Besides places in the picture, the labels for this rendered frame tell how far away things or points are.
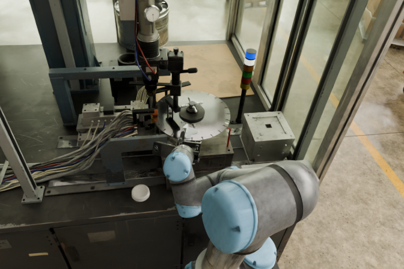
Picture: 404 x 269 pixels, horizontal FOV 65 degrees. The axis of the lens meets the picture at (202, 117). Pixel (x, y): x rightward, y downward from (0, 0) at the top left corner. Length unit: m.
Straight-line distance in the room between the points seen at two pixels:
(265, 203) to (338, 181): 2.05
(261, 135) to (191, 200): 0.55
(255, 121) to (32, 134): 1.03
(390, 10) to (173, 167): 0.70
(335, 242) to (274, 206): 1.72
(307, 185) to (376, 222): 1.90
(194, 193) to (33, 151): 0.88
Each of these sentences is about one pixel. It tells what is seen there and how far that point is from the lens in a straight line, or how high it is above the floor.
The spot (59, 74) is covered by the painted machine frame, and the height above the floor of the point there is 1.04.
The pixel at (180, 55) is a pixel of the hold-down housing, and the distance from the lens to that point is 1.14.
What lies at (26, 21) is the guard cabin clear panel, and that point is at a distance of 2.40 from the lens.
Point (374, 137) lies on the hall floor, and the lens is 3.10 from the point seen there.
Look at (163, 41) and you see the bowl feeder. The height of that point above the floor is 0.93.
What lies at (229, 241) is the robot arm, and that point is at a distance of 0.56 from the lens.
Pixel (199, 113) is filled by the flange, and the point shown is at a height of 0.96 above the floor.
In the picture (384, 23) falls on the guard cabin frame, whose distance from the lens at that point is 0.99.
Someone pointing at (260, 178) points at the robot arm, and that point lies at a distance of 0.58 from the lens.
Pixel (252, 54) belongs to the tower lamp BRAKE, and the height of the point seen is 1.15.
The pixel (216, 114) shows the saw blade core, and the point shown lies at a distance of 1.36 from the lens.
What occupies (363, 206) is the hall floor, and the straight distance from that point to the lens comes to 2.52.
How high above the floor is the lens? 1.83
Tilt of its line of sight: 41 degrees down
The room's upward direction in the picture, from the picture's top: 5 degrees clockwise
